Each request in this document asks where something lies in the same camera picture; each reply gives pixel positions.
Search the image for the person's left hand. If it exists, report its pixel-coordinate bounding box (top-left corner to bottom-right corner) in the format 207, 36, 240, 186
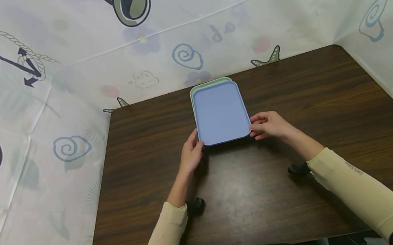
173, 127, 210, 179

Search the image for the person's right forearm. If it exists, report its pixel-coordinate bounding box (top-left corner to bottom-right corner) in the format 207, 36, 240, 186
281, 116, 393, 245

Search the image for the green plastic tray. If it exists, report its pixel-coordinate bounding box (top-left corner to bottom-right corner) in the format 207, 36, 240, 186
188, 76, 235, 100

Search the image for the blue plastic tray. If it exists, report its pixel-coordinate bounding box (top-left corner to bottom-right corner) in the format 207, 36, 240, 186
191, 78, 254, 148

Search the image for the person's right hand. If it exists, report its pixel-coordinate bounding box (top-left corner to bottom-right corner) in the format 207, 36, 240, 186
247, 108, 298, 146

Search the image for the person's left forearm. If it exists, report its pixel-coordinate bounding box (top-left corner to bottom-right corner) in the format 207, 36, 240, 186
127, 171, 201, 245

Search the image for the black wrist band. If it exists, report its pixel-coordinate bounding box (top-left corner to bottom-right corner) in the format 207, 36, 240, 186
186, 196, 207, 217
286, 160, 313, 180

